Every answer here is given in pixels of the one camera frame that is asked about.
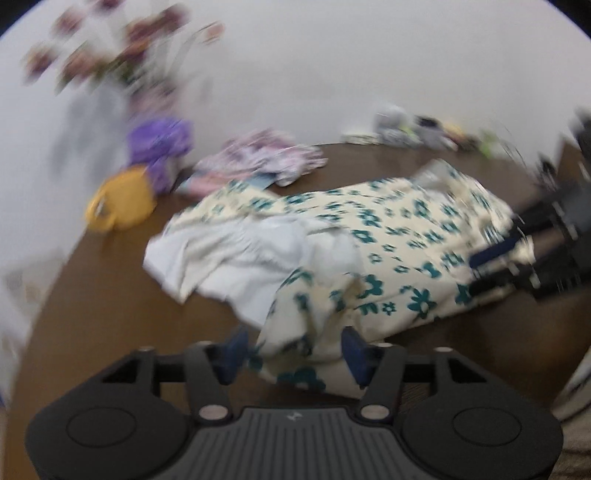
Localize cream teal-flowered garment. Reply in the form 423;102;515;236
143;159;520;400

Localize white robot figure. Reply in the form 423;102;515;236
374;104;417;145

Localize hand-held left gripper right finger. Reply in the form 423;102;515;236
342;325;490;421

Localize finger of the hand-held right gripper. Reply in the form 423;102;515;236
467;273;542;299
470;236;536;272

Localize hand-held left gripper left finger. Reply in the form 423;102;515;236
100;325;253;424

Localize yellow mug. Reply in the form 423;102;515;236
85;166;158;232

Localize pink and blue cloth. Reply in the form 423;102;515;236
178;172;274;195

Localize pink floral clothes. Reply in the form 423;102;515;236
194;129;329;188

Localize purple mottled vase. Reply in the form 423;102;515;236
124;76;182;125

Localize dried pink roses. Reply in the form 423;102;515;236
23;0;227;99

